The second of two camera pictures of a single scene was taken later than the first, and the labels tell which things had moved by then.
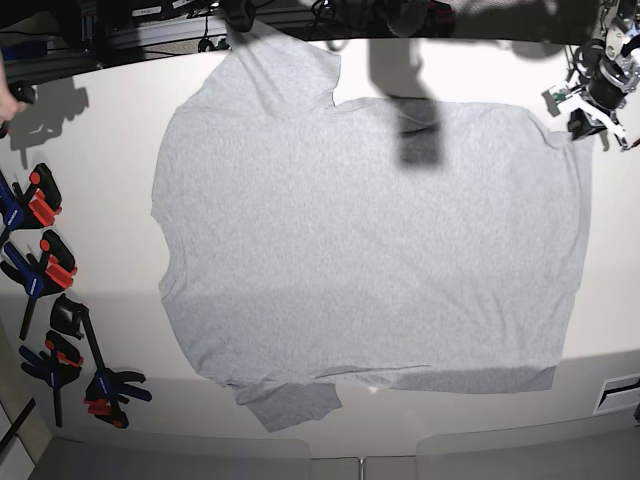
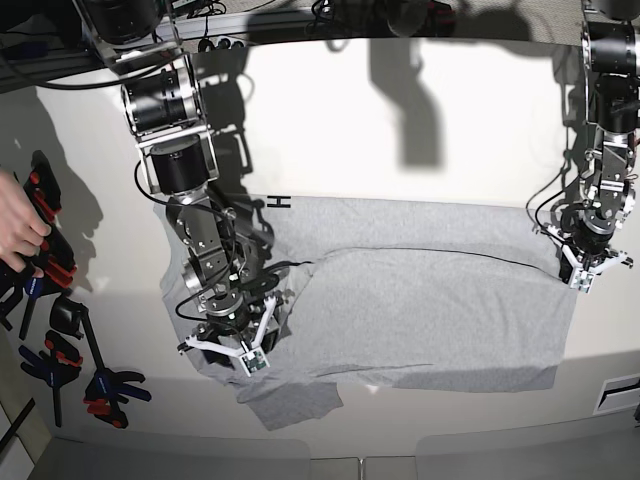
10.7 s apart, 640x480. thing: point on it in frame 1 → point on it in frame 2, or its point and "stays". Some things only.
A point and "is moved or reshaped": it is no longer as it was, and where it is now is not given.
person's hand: (9, 106) → (21, 231)
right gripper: (608, 85) → (591, 227)
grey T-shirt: (306, 239) is moved or reshaped
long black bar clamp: (102, 399) stays
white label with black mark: (618, 393) stays
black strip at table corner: (17, 423) stays
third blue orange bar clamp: (57, 369) stays
